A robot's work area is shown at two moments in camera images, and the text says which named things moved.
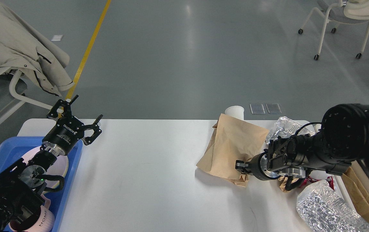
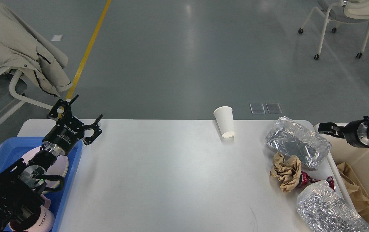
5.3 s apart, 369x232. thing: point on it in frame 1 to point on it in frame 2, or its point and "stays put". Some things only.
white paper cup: (236, 111) to (224, 117)
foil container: (321, 209) stays put
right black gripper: (257, 167) to (355, 131)
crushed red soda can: (309, 179) stays put
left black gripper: (64, 135) stays put
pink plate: (59, 167) stays put
